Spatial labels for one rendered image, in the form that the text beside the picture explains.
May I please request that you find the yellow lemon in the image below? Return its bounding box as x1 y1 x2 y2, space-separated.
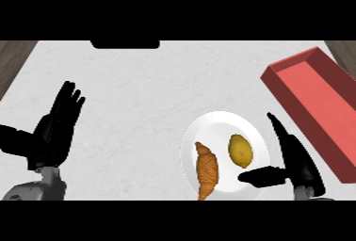
226 134 254 169

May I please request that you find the white plate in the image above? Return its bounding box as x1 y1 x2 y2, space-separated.
179 110 272 201

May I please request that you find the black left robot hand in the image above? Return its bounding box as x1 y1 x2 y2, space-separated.
0 80 87 171

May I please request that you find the red cardboard box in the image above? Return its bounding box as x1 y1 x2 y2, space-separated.
259 46 356 185

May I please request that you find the brown croissant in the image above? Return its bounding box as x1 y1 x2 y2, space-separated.
194 141 220 201

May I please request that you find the black appliance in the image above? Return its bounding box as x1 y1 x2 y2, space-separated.
89 40 161 50

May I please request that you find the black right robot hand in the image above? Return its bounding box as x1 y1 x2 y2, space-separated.
236 112 327 198

